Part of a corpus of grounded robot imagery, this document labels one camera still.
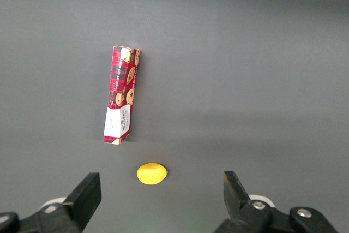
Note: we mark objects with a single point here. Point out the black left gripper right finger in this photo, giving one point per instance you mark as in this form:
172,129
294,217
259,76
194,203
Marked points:
253,216

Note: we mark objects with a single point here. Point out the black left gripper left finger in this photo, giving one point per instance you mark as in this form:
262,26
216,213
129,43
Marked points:
68,214

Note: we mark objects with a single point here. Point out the yellow lemon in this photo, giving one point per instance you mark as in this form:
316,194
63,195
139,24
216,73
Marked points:
151,174

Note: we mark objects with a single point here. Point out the red tartan cookie box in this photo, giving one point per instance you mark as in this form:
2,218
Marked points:
120,94

